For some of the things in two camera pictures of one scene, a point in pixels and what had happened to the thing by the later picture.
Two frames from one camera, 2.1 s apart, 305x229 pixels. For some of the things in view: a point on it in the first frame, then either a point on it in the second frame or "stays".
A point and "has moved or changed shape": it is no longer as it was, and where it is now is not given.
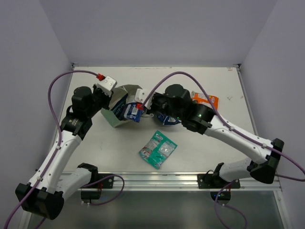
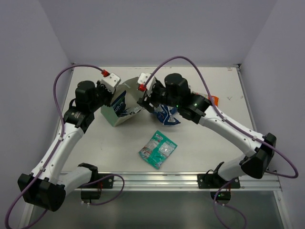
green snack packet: [157, 149] stays
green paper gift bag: [116, 96] has moved or changed shape
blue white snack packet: [167, 120] stays
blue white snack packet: [133, 111] has moved or changed shape
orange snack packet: [204, 98] stays
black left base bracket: [106, 183] stays
